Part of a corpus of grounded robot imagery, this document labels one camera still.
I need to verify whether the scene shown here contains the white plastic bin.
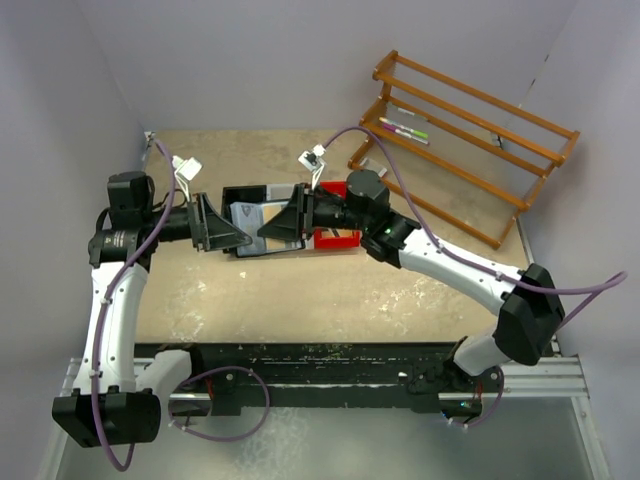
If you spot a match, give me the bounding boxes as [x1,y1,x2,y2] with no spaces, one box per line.
[266,184,296,202]

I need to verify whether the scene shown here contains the green capped marker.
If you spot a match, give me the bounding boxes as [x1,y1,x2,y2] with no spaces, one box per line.
[379,116,428,140]

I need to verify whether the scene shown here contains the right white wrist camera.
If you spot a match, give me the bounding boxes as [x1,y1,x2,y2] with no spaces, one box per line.
[298,144,326,190]

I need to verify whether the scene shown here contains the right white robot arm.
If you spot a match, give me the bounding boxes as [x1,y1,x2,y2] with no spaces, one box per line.
[258,170,565,391]

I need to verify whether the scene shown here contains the pink marker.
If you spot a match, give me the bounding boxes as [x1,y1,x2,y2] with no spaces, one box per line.
[383,124,430,146]

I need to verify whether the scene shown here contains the wooden tiered rack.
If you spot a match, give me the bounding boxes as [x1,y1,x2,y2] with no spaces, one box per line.
[360,50,580,255]

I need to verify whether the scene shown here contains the purple cable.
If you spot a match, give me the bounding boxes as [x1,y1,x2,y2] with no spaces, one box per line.
[89,139,271,473]
[322,126,628,431]

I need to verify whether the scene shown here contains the black plastic bin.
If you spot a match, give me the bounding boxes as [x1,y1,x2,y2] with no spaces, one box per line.
[221,184,267,220]

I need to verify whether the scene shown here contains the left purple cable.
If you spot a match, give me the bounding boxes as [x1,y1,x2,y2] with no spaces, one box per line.
[89,139,271,473]

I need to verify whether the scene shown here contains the black card holder wallet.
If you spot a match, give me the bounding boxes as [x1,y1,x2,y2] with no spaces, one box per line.
[230,200,306,258]

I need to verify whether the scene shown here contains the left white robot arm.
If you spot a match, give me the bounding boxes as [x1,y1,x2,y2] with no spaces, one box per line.
[52,171,252,448]

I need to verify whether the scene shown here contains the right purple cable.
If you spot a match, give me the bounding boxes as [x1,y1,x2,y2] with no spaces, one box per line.
[322,126,628,431]

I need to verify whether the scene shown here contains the red plastic bin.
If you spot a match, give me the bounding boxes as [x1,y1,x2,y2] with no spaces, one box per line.
[313,181,361,250]

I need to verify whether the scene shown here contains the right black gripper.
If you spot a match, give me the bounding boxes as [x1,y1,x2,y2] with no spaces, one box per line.
[257,184,368,243]

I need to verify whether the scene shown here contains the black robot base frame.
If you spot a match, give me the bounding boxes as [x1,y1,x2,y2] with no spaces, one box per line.
[134,343,505,421]

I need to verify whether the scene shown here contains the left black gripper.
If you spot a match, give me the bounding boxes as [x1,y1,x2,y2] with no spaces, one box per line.
[143,191,252,251]

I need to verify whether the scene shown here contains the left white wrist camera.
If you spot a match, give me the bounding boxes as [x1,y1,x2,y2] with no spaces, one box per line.
[172,155,202,202]

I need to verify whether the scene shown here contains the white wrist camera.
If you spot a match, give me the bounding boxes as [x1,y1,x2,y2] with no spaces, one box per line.
[172,155,202,202]
[298,144,326,190]

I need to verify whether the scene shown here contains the grey marker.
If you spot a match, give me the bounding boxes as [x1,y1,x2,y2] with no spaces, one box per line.
[391,104,429,122]

